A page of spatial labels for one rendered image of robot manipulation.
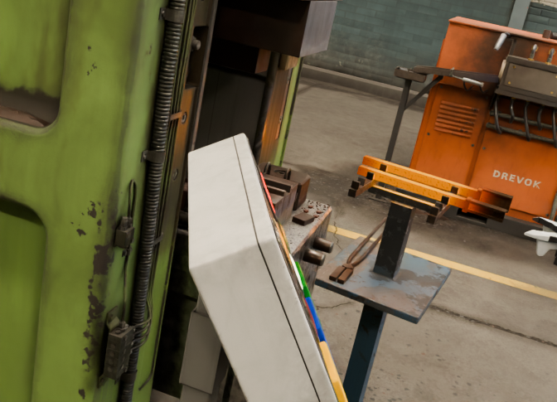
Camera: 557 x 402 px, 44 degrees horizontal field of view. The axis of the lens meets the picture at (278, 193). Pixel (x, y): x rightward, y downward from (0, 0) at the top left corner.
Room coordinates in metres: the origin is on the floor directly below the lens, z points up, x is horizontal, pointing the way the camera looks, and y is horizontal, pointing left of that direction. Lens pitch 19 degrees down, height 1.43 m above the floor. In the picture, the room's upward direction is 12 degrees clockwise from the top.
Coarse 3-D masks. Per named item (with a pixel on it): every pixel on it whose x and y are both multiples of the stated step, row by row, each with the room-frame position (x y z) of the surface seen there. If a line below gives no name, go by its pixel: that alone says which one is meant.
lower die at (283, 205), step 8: (264, 176) 1.37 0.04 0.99; (272, 176) 1.38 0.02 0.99; (288, 184) 1.33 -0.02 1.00; (296, 184) 1.36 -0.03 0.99; (184, 192) 1.22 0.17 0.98; (272, 192) 1.28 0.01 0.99; (280, 192) 1.28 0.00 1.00; (184, 200) 1.22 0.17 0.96; (272, 200) 1.24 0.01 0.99; (280, 200) 1.26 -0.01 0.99; (288, 200) 1.32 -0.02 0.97; (184, 208) 1.22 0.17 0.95; (280, 208) 1.27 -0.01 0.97; (288, 208) 1.34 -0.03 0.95; (280, 216) 1.28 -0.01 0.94; (288, 216) 1.36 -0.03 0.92
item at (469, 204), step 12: (360, 168) 1.84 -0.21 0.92; (372, 168) 1.85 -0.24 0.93; (384, 180) 1.81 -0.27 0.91; (396, 180) 1.80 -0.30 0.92; (408, 180) 1.80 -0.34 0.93; (420, 192) 1.77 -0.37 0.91; (432, 192) 1.76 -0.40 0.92; (444, 192) 1.76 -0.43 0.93; (456, 204) 1.73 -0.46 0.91; (468, 204) 1.71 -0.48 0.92; (480, 204) 1.71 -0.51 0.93; (492, 216) 1.70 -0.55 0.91; (504, 216) 1.69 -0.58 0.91
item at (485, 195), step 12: (396, 168) 1.92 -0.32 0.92; (408, 168) 1.93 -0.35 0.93; (420, 180) 1.89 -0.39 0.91; (432, 180) 1.88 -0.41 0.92; (444, 180) 1.88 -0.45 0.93; (468, 192) 1.84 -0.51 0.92; (480, 192) 1.82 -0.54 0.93; (492, 192) 1.82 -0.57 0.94; (492, 204) 1.82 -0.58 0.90; (504, 204) 1.81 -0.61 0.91
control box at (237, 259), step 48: (240, 144) 0.83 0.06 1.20; (192, 192) 0.71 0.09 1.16; (240, 192) 0.67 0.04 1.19; (192, 240) 0.59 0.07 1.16; (240, 240) 0.56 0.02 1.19; (240, 288) 0.55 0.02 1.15; (288, 288) 0.55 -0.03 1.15; (240, 336) 0.55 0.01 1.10; (288, 336) 0.56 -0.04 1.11; (240, 384) 0.55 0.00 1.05; (288, 384) 0.56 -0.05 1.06
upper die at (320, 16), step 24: (240, 0) 1.21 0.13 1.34; (264, 0) 1.20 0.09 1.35; (288, 0) 1.19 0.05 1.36; (312, 0) 1.21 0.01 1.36; (216, 24) 1.22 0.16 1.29; (240, 24) 1.21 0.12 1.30; (264, 24) 1.20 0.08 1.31; (288, 24) 1.19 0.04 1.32; (312, 24) 1.22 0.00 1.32; (264, 48) 1.20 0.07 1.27; (288, 48) 1.19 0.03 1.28; (312, 48) 1.26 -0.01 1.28
